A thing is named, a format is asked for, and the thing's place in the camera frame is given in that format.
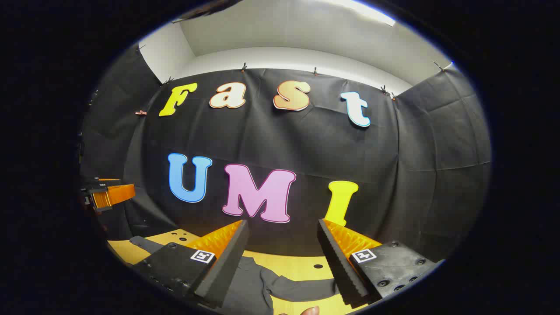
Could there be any grey button shirt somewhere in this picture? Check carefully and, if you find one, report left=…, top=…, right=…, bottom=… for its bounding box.
left=129, top=235, right=346, bottom=315

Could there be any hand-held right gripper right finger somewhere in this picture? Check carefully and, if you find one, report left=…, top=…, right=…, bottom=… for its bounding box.
left=317, top=218, right=446, bottom=306

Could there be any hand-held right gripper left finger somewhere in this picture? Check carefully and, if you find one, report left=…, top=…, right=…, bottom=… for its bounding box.
left=133, top=220, right=250, bottom=308

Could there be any black backdrop cloth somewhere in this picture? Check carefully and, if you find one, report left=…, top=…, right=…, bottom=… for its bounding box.
left=79, top=42, right=493, bottom=263

